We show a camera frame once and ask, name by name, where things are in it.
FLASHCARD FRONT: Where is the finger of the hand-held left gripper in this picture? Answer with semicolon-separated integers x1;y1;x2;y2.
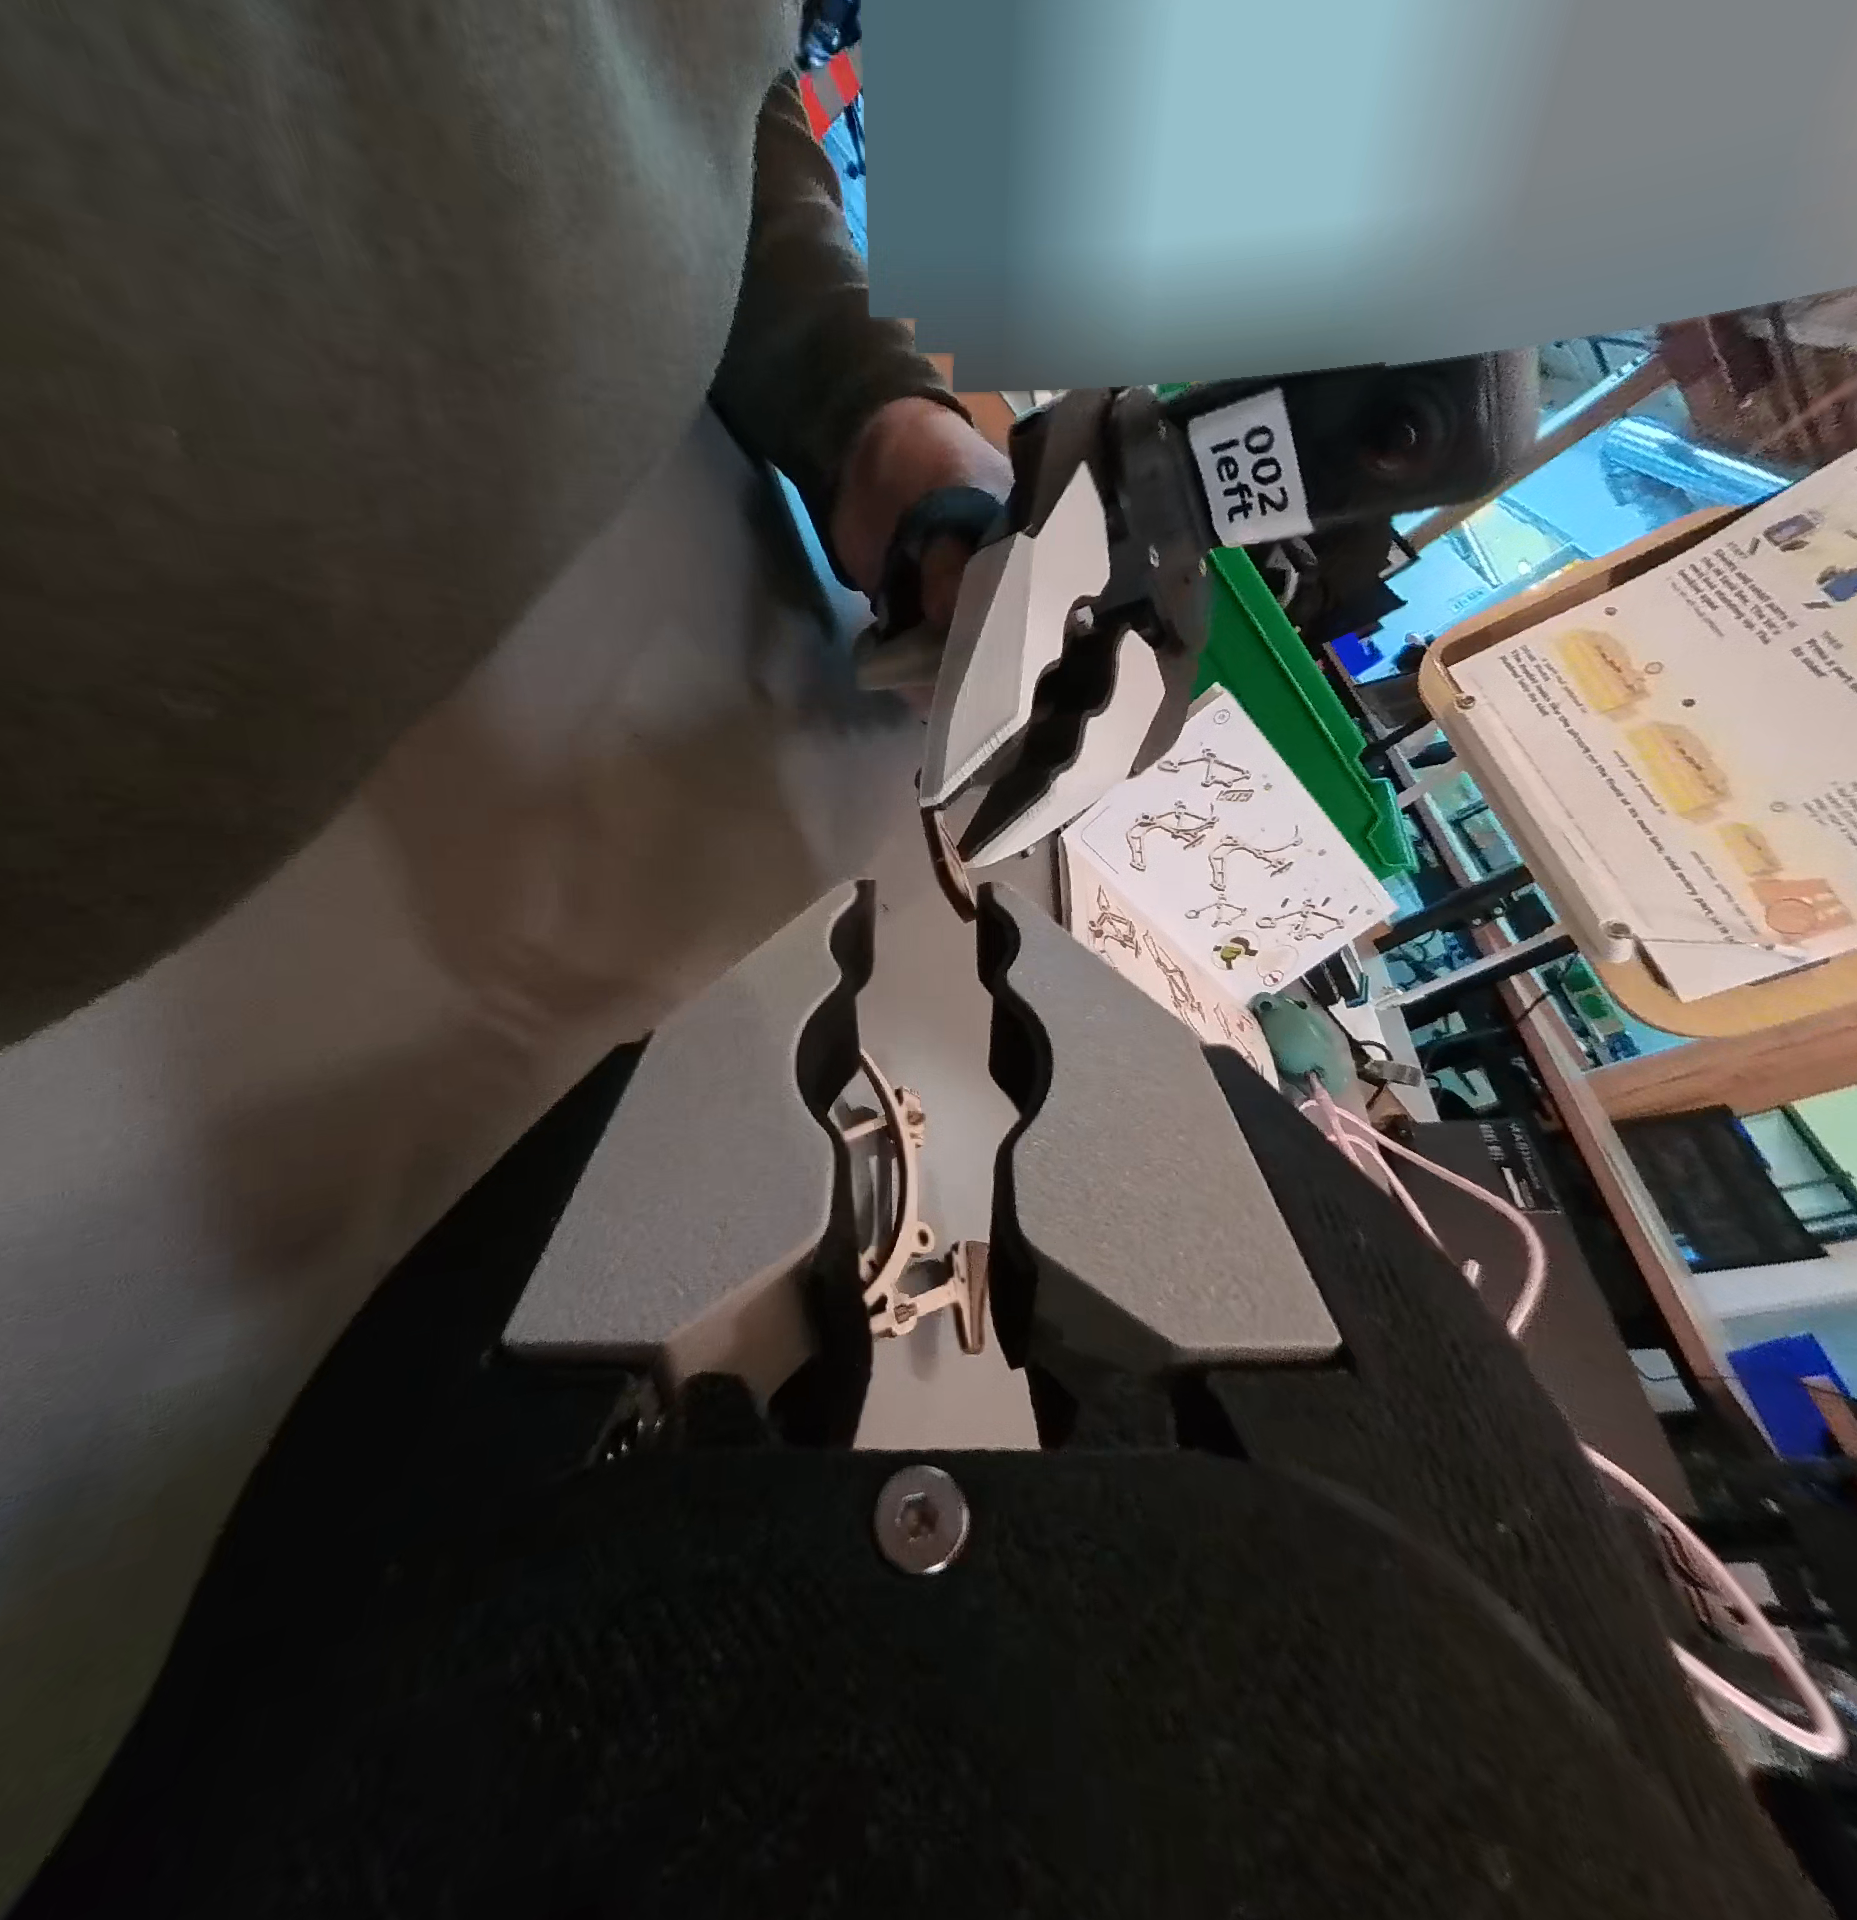
916;456;1126;812
961;623;1211;872

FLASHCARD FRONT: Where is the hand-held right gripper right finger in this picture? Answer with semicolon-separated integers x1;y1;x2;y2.
974;881;1346;1450

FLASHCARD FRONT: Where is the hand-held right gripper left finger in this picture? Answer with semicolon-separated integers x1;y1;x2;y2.
500;881;879;1450

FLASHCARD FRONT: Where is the pale wooden model assembly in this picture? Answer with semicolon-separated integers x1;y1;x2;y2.
828;1049;994;1359

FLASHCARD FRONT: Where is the person's left forearm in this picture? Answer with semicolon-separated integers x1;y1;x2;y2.
707;72;963;589

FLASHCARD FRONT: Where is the person's left hand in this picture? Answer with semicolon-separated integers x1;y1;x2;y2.
828;392;1020;695

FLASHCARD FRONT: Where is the green plastic bin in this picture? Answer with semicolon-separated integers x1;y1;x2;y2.
1190;544;1422;881

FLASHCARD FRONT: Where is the white instruction booklet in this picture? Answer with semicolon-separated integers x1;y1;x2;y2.
1058;687;1398;1084

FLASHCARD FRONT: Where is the teal frog-shaped gadget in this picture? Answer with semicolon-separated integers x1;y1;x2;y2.
1248;989;1360;1099

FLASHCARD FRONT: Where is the white illustrated instruction sheet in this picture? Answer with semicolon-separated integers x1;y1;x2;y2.
1445;434;1857;1002

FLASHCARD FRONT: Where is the black flat box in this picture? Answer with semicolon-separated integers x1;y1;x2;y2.
1406;1118;1698;1508

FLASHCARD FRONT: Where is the dark mesh crate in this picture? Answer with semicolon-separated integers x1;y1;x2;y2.
1618;1107;1830;1275

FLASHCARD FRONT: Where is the blue crate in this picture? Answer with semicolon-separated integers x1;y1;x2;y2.
1727;1331;1849;1466

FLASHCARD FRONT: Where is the pink cable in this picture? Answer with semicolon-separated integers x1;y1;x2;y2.
1303;1075;1849;1761

